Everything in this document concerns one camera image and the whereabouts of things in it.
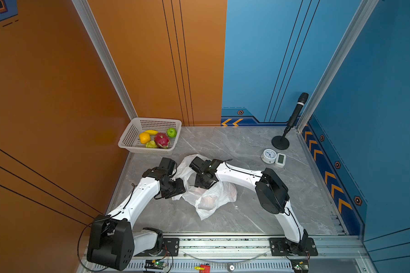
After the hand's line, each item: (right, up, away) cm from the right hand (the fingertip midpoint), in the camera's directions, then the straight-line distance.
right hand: (197, 187), depth 89 cm
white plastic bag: (+14, 0, -11) cm, 18 cm away
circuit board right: (+45, -28, -18) cm, 56 cm away
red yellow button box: (+4, -27, -22) cm, 35 cm away
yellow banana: (-33, +31, +26) cm, 52 cm away
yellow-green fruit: (-29, +22, +13) cm, 39 cm away
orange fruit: (+6, -5, -9) cm, 11 cm away
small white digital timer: (+48, +13, +10) cm, 51 cm away
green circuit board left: (-16, -28, -19) cm, 37 cm away
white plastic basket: (-45, +25, +19) cm, 55 cm away
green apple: (-18, +30, +20) cm, 40 cm away
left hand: (-7, 0, -5) cm, 9 cm away
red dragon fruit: (-23, +25, +14) cm, 37 cm away
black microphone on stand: (+55, +24, +23) cm, 64 cm away
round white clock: (+42, +15, +10) cm, 45 cm away
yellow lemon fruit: (-35, +27, +19) cm, 48 cm away
